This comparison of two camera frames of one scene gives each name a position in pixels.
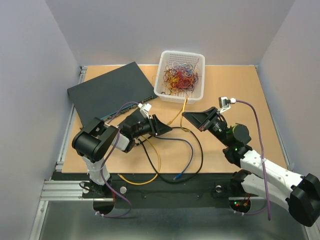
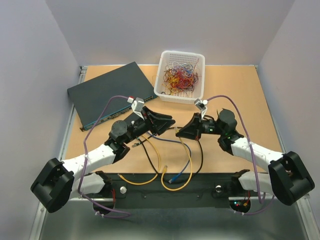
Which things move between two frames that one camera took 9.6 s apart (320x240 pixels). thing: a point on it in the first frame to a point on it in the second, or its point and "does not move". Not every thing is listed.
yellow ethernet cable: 182,111 to 165,167
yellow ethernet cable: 124,181 does not move
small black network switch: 132,122 does not move
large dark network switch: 107,94 does not move
